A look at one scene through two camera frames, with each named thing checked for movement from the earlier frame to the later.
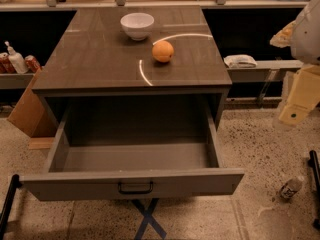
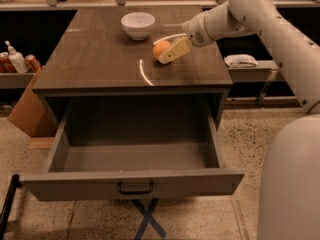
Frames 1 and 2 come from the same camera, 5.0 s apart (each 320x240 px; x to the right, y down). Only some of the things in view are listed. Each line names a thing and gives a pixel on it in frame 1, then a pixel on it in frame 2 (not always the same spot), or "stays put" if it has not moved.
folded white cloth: (240, 61) stays put
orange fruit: (163, 51) stays put
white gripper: (307, 39) → (196, 31)
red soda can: (32, 64) stays put
